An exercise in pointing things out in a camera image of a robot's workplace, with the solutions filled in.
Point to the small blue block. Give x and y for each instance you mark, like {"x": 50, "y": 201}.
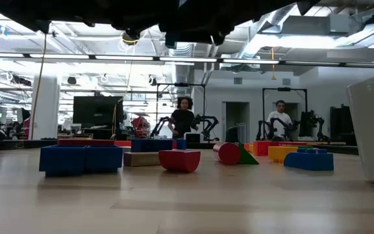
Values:
{"x": 181, "y": 144}

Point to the blue studded plastic brick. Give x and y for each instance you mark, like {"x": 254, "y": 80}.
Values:
{"x": 151, "y": 145}
{"x": 308, "y": 161}

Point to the red cylinder block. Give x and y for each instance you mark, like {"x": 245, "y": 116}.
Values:
{"x": 227, "y": 153}

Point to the red half-round block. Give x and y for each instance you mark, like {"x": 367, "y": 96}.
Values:
{"x": 179, "y": 161}

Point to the large orange plastic brick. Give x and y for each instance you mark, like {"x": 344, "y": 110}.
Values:
{"x": 265, "y": 148}

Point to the green wedge block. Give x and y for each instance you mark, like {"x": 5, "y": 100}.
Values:
{"x": 247, "y": 158}

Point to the long wooden block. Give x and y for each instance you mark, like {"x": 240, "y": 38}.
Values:
{"x": 140, "y": 159}

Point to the yellow plastic brick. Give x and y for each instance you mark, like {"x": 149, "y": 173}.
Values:
{"x": 281, "y": 153}

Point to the large blue plastic brick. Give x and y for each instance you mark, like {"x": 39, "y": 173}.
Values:
{"x": 76, "y": 161}

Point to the green studded plastic brick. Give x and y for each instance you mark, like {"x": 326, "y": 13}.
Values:
{"x": 305, "y": 147}

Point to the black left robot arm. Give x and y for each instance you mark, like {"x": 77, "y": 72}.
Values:
{"x": 44, "y": 9}

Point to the person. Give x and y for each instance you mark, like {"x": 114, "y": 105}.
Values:
{"x": 182, "y": 122}
{"x": 279, "y": 122}

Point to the black computer monitor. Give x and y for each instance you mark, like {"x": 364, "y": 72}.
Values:
{"x": 97, "y": 110}

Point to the white building column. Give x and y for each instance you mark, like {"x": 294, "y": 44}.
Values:
{"x": 45, "y": 107}

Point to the small orange square brick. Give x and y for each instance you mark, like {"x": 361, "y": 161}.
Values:
{"x": 247, "y": 148}

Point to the long red block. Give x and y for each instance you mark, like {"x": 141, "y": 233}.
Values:
{"x": 83, "y": 142}

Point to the red rectangular block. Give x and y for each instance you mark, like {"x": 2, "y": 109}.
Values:
{"x": 292, "y": 143}

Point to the black background cabinet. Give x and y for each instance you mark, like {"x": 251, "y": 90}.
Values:
{"x": 342, "y": 125}

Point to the white plastic bin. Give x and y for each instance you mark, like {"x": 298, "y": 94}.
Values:
{"x": 373, "y": 130}

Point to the black background gantry frame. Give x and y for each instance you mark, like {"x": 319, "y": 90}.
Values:
{"x": 284, "y": 88}
{"x": 180, "y": 84}

